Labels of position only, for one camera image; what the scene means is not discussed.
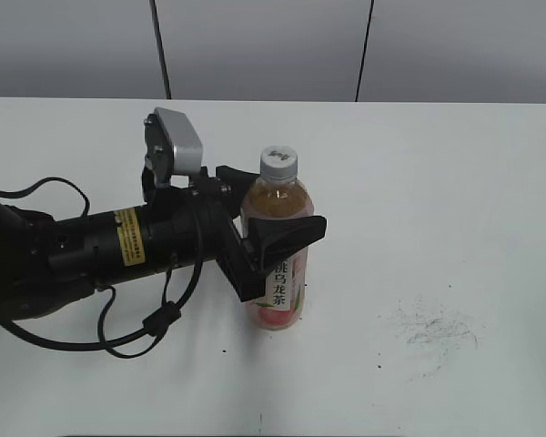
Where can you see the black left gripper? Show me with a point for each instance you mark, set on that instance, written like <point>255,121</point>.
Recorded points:
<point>184,225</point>

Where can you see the white bottle cap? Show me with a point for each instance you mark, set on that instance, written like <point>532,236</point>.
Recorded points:
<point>279,163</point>

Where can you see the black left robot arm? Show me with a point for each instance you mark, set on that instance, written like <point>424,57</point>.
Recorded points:
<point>46,264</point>

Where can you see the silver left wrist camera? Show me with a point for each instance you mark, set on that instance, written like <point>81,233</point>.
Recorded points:
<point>173,146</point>

